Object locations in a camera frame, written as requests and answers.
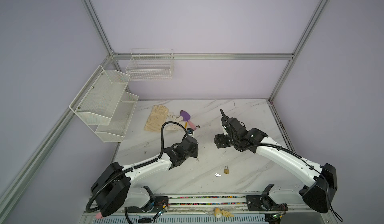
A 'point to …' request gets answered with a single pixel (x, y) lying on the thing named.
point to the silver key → (217, 175)
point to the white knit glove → (176, 118)
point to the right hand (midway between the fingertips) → (218, 138)
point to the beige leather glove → (156, 119)
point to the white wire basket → (148, 64)
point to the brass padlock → (226, 170)
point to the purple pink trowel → (186, 117)
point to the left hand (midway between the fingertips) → (193, 146)
